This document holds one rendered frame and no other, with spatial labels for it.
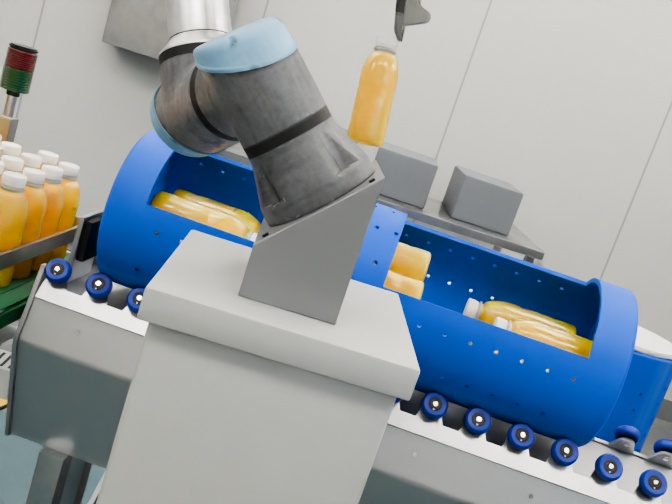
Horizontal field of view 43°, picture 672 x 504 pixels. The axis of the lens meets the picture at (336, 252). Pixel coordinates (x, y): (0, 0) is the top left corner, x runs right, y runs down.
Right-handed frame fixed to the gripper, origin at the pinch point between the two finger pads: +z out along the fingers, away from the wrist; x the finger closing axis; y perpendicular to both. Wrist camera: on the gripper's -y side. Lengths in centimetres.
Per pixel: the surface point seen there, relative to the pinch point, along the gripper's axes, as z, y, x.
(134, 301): 49, -33, -32
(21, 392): 70, -52, -33
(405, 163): 61, -18, 245
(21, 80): 22, -81, 13
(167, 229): 35, -28, -33
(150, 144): 23.4, -34.8, -25.7
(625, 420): 81, 64, 38
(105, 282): 47, -39, -31
